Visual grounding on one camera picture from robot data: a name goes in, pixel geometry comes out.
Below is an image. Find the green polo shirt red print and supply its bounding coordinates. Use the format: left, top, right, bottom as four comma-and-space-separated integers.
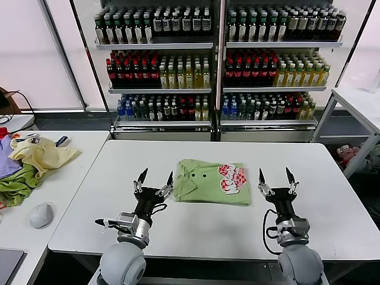
172, 159, 253, 207

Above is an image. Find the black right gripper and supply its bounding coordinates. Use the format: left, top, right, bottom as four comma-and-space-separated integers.
257, 166, 300, 224

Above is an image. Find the purple garment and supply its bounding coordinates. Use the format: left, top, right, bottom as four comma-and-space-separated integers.
0, 135, 24, 180

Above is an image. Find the bottle shelf unit blue-left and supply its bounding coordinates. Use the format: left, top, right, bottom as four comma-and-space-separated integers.
94, 0, 222, 142

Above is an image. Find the long black power cable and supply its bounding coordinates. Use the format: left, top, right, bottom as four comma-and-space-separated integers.
11, 90, 37, 131

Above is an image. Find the bottle shelf unit wide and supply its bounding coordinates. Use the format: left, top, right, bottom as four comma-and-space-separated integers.
218, 0, 348, 143

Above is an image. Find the grey laptop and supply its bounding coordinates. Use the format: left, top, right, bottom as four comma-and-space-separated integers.
0, 248, 27, 285

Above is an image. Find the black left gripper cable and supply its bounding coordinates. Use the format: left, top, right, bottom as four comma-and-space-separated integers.
150, 203, 168, 216

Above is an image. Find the brown cardboard box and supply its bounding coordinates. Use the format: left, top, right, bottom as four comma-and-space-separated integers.
0, 86, 23, 115

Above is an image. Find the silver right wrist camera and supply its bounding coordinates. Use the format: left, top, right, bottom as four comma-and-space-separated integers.
275, 217, 311, 239

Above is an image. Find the white metal side table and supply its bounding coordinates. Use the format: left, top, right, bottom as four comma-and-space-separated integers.
311, 87, 380, 179

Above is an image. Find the pink clothes pile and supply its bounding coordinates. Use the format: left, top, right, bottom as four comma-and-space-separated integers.
337, 144, 362, 169

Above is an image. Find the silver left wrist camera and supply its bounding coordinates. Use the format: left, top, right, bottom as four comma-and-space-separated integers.
94, 211, 140, 237

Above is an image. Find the pale yellow shirt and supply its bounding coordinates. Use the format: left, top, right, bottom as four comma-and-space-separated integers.
8, 137, 82, 179

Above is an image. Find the grey computer mouse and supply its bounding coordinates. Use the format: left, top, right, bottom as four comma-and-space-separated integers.
28, 202, 55, 229

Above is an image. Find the crumpled green garment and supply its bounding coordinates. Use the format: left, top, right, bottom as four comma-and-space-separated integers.
0, 163, 42, 208

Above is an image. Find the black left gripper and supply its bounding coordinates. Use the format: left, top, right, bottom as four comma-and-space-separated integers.
132, 167, 175, 221

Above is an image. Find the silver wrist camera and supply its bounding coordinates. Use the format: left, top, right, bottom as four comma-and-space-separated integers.
275, 217, 311, 239
94, 211, 140, 237

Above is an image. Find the brown mixed clothes pile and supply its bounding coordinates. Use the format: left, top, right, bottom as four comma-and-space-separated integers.
362, 144, 380, 173

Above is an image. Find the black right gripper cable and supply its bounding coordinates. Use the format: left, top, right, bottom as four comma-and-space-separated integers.
262, 209, 283, 255

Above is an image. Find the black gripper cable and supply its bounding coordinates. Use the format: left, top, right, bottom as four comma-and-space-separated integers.
150, 203, 168, 216
262, 209, 283, 255

